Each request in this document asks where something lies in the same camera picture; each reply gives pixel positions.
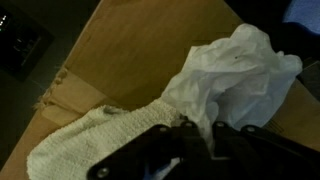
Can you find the white plastic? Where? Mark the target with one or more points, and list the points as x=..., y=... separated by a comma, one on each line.
x=239, y=80

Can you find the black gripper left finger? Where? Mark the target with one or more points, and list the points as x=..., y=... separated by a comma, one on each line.
x=144, y=155

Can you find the white terry towel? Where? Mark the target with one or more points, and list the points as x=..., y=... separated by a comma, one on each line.
x=69, y=152

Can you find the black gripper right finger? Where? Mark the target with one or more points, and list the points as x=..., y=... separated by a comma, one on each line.
x=258, y=154

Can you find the cardboard box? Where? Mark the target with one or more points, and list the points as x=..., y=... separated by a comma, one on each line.
x=125, y=57

